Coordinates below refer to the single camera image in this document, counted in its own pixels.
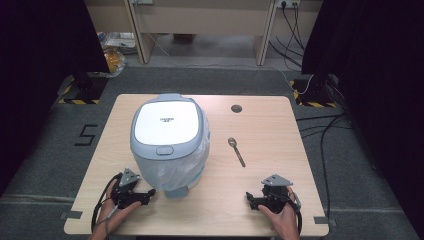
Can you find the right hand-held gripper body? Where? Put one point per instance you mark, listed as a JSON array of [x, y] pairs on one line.
[[276, 195]]

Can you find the person's right hand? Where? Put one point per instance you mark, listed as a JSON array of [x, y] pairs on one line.
[[284, 224]]

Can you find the black curtain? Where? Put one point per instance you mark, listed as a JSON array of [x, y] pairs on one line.
[[376, 83], [40, 66]]

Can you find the white power strip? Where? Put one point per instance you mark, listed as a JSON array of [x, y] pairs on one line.
[[288, 3]]

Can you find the black stand base striped tape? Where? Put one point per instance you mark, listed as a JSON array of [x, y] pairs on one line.
[[85, 88], [313, 91]]

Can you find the metal spoon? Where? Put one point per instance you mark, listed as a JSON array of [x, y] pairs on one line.
[[232, 142]]

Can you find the grey tape piece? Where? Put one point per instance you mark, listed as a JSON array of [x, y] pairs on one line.
[[71, 215], [322, 220]]

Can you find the grey-blue rice cooker white lid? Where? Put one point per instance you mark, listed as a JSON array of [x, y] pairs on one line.
[[166, 124]]

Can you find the clear plastic bags pile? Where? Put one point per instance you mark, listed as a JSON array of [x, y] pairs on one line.
[[115, 58]]

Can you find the person's left hand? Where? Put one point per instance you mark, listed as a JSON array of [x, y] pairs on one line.
[[111, 216]]

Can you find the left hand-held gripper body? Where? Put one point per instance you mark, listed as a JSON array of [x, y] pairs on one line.
[[124, 195]]

